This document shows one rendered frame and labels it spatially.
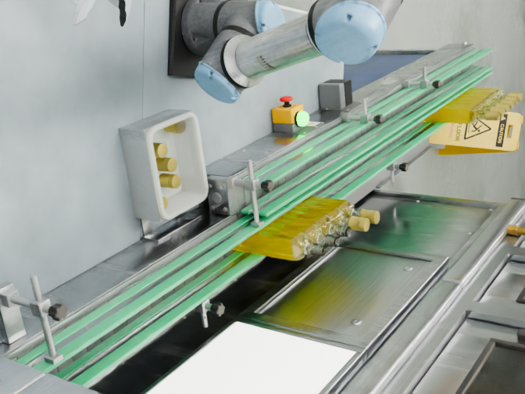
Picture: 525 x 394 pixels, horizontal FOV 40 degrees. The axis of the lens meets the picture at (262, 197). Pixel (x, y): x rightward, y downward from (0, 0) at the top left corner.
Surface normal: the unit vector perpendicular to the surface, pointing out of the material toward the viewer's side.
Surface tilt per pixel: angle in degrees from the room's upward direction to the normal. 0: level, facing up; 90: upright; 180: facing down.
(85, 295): 90
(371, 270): 90
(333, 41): 86
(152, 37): 0
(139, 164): 90
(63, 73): 0
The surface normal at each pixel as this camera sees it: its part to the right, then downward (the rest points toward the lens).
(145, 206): -0.56, 0.35
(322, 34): -0.36, 0.78
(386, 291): -0.12, -0.93
